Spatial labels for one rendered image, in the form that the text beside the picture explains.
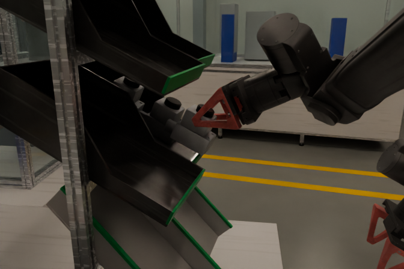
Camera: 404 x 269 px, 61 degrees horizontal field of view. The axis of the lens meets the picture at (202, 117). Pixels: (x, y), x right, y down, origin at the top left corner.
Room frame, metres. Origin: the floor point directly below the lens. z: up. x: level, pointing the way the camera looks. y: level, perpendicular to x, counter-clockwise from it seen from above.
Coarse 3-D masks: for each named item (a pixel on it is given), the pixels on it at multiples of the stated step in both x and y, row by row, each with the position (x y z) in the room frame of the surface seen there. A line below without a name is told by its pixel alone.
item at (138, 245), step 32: (64, 192) 0.41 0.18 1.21; (96, 192) 0.49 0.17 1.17; (64, 224) 0.41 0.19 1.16; (96, 224) 0.40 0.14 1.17; (128, 224) 0.48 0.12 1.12; (160, 224) 0.51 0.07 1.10; (96, 256) 0.40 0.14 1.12; (128, 256) 0.39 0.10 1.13; (160, 256) 0.47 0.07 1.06; (192, 256) 0.49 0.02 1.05
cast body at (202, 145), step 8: (200, 104) 0.55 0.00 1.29; (192, 112) 0.53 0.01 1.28; (208, 112) 0.54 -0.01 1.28; (168, 120) 0.56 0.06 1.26; (184, 120) 0.54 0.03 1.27; (208, 120) 0.53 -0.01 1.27; (168, 128) 0.56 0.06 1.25; (176, 128) 0.54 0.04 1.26; (184, 128) 0.54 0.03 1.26; (192, 128) 0.53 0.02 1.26; (200, 128) 0.53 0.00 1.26; (208, 128) 0.53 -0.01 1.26; (176, 136) 0.54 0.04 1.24; (184, 136) 0.54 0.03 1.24; (192, 136) 0.53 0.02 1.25; (200, 136) 0.53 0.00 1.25; (208, 136) 0.54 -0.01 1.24; (184, 144) 0.54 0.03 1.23; (192, 144) 0.53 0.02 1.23; (200, 144) 0.53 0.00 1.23; (208, 144) 0.53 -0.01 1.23; (200, 152) 0.53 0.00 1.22
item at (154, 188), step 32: (32, 64) 0.48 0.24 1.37; (0, 96) 0.43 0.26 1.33; (32, 96) 0.41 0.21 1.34; (96, 96) 0.53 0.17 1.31; (128, 96) 0.52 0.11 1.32; (32, 128) 0.42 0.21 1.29; (96, 128) 0.51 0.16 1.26; (128, 128) 0.52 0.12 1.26; (96, 160) 0.39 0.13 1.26; (128, 160) 0.46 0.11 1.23; (160, 160) 0.50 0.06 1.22; (128, 192) 0.38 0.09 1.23; (160, 192) 0.42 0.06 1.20
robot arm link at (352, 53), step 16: (400, 16) 0.28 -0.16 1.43; (384, 32) 0.30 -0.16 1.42; (400, 32) 0.27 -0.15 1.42; (368, 48) 0.32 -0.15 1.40; (384, 48) 0.30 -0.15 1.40; (400, 48) 0.28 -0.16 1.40; (352, 64) 0.35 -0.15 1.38; (368, 64) 0.33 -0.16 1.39; (384, 64) 0.31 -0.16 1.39; (400, 64) 0.29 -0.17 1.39; (336, 80) 0.39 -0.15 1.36; (352, 80) 0.36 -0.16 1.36; (368, 80) 0.35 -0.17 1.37; (384, 80) 0.33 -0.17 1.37; (400, 80) 0.31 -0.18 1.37; (320, 96) 0.43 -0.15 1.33; (336, 96) 0.40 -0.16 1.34; (352, 96) 0.38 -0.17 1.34; (368, 96) 0.36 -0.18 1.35; (384, 96) 0.35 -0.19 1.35; (352, 112) 0.40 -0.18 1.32
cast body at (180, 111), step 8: (160, 104) 0.58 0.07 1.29; (168, 104) 0.58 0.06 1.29; (176, 104) 0.58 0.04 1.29; (144, 112) 0.62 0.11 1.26; (152, 112) 0.58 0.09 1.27; (160, 112) 0.58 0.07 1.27; (168, 112) 0.57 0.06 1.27; (176, 112) 0.57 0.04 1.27; (144, 120) 0.59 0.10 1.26; (152, 120) 0.58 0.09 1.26; (160, 120) 0.58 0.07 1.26; (176, 120) 0.59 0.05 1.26; (152, 128) 0.58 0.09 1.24; (160, 128) 0.58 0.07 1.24; (160, 136) 0.58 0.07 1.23; (168, 136) 0.57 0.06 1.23
